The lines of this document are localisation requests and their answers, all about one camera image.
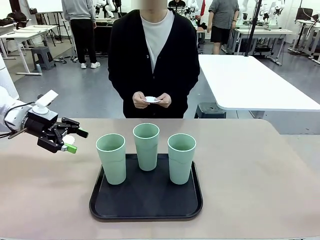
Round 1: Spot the white scalloped paper coaster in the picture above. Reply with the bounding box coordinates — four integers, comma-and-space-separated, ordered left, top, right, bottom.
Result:
140, 95, 162, 104
62, 134, 77, 146

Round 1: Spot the black bag on desk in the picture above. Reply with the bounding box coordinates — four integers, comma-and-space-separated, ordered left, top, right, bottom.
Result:
6, 11, 28, 26

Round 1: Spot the green plastic cup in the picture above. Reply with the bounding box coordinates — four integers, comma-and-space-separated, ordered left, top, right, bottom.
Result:
132, 123, 161, 172
95, 133, 126, 186
167, 134, 197, 186

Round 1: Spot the person's left hand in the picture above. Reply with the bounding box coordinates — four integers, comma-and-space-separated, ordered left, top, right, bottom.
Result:
156, 92, 172, 109

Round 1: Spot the white wrist camera on mount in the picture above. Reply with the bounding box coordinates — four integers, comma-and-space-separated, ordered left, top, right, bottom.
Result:
31, 89, 60, 115

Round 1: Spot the black robot wrist cable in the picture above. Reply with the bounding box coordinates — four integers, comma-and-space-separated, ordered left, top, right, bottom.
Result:
0, 101, 38, 140

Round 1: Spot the long white workbench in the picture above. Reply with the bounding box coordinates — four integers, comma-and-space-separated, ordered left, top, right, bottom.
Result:
233, 27, 293, 66

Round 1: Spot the person in grey shirt, shorts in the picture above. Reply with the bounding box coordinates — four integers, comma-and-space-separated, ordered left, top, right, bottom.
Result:
206, 0, 241, 55

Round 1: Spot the black plastic serving tray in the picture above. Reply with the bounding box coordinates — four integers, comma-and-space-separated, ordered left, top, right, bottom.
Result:
88, 153, 204, 223

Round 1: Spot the black plastic stool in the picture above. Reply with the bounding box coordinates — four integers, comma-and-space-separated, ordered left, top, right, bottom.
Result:
194, 102, 227, 120

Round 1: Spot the person's right hand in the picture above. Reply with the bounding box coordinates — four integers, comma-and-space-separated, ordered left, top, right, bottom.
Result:
132, 91, 151, 110

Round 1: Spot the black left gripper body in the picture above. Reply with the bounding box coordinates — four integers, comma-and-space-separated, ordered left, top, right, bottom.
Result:
25, 111, 64, 154

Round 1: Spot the person in grey hoodie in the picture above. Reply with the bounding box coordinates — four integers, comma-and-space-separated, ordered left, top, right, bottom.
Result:
61, 0, 101, 70

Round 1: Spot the person in black cardigan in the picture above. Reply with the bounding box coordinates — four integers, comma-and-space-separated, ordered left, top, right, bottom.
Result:
107, 0, 201, 120

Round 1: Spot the black computer monitor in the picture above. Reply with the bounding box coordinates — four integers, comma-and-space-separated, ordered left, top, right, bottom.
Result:
295, 7, 314, 21

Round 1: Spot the grey plastic stool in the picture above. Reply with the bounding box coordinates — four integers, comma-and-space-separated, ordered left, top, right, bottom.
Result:
30, 46, 56, 71

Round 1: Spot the white desk with metal legs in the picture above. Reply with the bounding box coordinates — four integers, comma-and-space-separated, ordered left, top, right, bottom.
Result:
0, 24, 59, 76

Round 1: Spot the black vertical pole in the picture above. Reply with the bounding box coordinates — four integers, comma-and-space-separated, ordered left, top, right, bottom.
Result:
246, 0, 263, 58

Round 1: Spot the large white table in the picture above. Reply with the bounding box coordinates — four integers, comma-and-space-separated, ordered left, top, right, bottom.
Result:
198, 54, 320, 136

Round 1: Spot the white cylindrical air purifier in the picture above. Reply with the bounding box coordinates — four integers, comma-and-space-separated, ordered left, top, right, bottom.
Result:
0, 53, 20, 100

